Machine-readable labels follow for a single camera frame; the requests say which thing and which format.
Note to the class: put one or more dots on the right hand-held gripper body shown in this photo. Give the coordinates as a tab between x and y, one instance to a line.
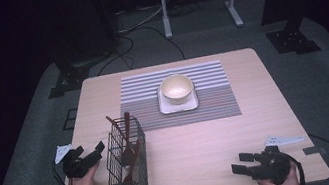
274	165

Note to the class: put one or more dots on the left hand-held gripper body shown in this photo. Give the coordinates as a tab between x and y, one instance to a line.
75	166

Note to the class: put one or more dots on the reddish brown wooden spoon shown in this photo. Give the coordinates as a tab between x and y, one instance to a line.
132	167

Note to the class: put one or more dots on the dark tape patch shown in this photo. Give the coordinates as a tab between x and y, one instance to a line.
310	150

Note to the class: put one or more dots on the striped woven placemat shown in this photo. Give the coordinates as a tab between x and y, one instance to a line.
141	109

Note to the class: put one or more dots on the black stand base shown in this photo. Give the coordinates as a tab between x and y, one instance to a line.
292	41
70	79

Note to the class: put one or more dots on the white square plate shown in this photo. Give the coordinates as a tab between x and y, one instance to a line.
168	109

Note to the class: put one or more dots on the cream ceramic bowl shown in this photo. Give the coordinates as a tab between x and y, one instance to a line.
177	88

